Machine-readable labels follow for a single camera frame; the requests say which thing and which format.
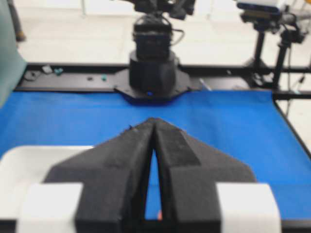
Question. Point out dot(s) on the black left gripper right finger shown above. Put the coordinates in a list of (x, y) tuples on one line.
[(207, 191)]

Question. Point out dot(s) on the blue white camera box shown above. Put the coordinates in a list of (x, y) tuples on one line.
[(271, 6)]

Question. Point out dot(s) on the white plastic case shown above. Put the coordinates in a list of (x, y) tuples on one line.
[(22, 166)]

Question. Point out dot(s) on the green cloth curtain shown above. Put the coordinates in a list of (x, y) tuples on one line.
[(12, 65)]

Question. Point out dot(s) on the blue table mat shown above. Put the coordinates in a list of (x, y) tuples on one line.
[(243, 124)]

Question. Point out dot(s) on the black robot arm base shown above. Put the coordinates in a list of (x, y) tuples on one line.
[(153, 72)]

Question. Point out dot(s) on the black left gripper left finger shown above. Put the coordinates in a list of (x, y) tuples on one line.
[(100, 190)]

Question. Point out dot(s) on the black table frame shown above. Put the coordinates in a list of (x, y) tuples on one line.
[(87, 78)]

